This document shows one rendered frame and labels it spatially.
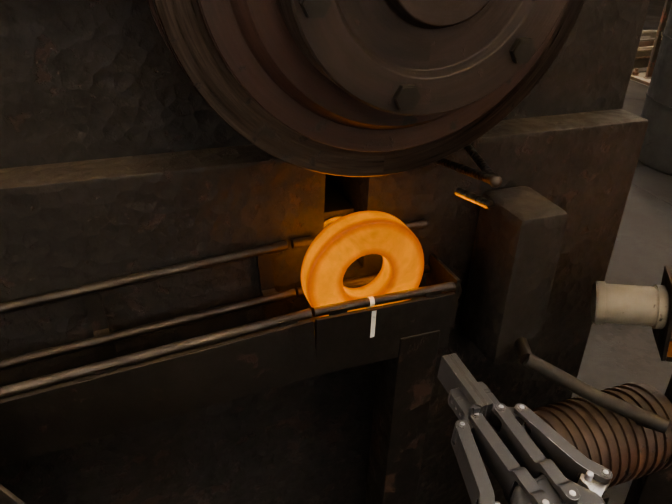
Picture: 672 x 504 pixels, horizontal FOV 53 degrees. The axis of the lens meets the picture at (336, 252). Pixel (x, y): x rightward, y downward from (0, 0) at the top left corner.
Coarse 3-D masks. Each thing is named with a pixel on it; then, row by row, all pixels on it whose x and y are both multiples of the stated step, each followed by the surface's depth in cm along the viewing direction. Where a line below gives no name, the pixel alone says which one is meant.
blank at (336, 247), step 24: (360, 216) 80; (384, 216) 80; (336, 240) 78; (360, 240) 79; (384, 240) 80; (408, 240) 82; (312, 264) 79; (336, 264) 80; (384, 264) 85; (408, 264) 83; (312, 288) 80; (336, 288) 81; (360, 288) 86; (384, 288) 84; (408, 288) 85
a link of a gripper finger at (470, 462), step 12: (456, 432) 58; (468, 432) 58; (456, 444) 58; (468, 444) 57; (456, 456) 58; (468, 456) 56; (480, 456) 56; (468, 468) 55; (480, 468) 55; (468, 480) 55; (480, 480) 54; (468, 492) 55; (480, 492) 53; (492, 492) 53
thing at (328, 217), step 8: (328, 184) 97; (328, 192) 95; (336, 192) 95; (328, 200) 92; (336, 200) 92; (344, 200) 92; (328, 208) 90; (336, 208) 90; (344, 208) 90; (352, 208) 91; (328, 216) 90; (336, 216) 90; (328, 224) 90
